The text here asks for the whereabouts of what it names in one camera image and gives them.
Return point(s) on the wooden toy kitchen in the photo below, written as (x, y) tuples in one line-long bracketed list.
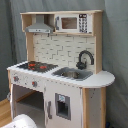
[(62, 83)]

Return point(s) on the black stovetop red burners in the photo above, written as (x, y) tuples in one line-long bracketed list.
[(37, 66)]

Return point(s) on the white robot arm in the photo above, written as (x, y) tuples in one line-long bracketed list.
[(21, 121)]

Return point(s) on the grey range hood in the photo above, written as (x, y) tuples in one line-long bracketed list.
[(40, 26)]

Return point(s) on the metal sink basin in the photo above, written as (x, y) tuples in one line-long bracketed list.
[(73, 74)]

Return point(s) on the red stove knob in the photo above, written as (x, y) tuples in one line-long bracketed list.
[(34, 83), (16, 78)]

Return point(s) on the white dishwasher door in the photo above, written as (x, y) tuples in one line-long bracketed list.
[(63, 107)]

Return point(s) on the toy microwave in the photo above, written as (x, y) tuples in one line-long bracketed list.
[(73, 23)]

